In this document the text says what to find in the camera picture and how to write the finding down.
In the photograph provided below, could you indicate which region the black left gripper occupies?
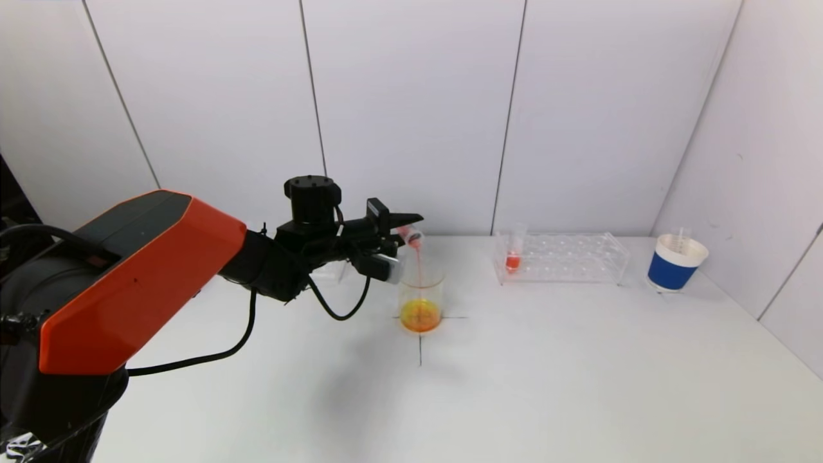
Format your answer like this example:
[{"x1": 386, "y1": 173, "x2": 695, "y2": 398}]
[{"x1": 341, "y1": 197, "x2": 424, "y2": 248}]

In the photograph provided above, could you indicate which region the clear glass beaker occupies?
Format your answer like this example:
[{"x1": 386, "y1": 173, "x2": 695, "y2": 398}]
[{"x1": 397, "y1": 259, "x2": 446, "y2": 334}]

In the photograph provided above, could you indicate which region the blue white paper cup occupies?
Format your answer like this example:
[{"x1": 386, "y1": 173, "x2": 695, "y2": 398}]
[{"x1": 647, "y1": 234, "x2": 710, "y2": 294}]

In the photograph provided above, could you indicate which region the clear plastic wrap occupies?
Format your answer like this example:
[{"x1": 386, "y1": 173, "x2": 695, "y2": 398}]
[{"x1": 0, "y1": 431, "x2": 46, "y2": 463}]

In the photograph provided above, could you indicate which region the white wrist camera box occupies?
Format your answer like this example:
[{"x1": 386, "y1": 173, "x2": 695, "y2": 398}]
[{"x1": 370, "y1": 253, "x2": 401, "y2": 285}]

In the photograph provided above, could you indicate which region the black looped camera cable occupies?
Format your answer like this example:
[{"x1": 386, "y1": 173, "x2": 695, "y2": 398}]
[{"x1": 307, "y1": 273, "x2": 372, "y2": 321}]

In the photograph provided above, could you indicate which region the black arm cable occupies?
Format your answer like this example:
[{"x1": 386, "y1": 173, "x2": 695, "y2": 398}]
[{"x1": 127, "y1": 289, "x2": 258, "y2": 377}]

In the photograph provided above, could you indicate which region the black shoulder cable loop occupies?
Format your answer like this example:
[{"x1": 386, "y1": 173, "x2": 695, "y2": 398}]
[{"x1": 0, "y1": 223, "x2": 110, "y2": 271}]

